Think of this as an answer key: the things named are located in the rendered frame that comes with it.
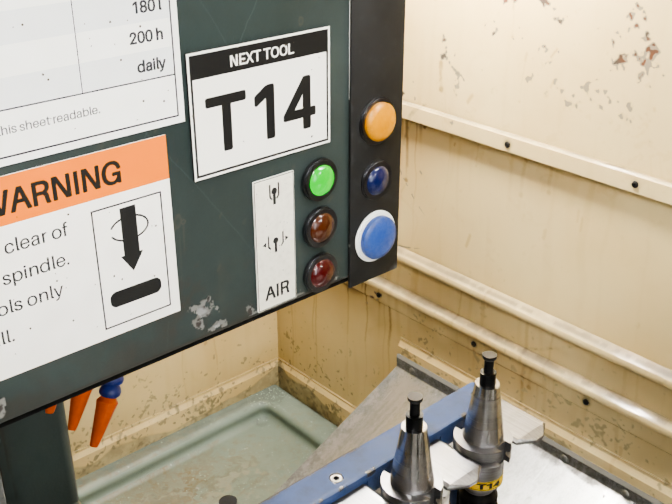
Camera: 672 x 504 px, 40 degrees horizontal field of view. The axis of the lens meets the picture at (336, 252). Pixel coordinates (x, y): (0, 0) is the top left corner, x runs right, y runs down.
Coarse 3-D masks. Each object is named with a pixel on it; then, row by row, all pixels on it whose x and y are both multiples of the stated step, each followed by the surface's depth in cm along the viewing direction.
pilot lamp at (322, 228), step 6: (318, 216) 57; (324, 216) 57; (330, 216) 58; (318, 222) 57; (324, 222) 57; (330, 222) 58; (312, 228) 57; (318, 228) 57; (324, 228) 57; (330, 228) 58; (312, 234) 57; (318, 234) 57; (324, 234) 58; (330, 234) 58; (318, 240) 58; (324, 240) 58
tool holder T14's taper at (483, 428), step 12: (480, 396) 96; (492, 396) 95; (468, 408) 98; (480, 408) 96; (492, 408) 96; (468, 420) 98; (480, 420) 96; (492, 420) 96; (468, 432) 98; (480, 432) 97; (492, 432) 97; (480, 444) 97; (492, 444) 97
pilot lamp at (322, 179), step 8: (320, 168) 56; (328, 168) 56; (312, 176) 56; (320, 176) 56; (328, 176) 56; (312, 184) 56; (320, 184) 56; (328, 184) 56; (312, 192) 56; (320, 192) 56
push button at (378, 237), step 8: (384, 216) 61; (368, 224) 60; (376, 224) 60; (384, 224) 61; (392, 224) 61; (368, 232) 60; (376, 232) 60; (384, 232) 61; (392, 232) 62; (368, 240) 60; (376, 240) 61; (384, 240) 61; (392, 240) 62; (368, 248) 61; (376, 248) 61; (384, 248) 62; (368, 256) 61; (376, 256) 61
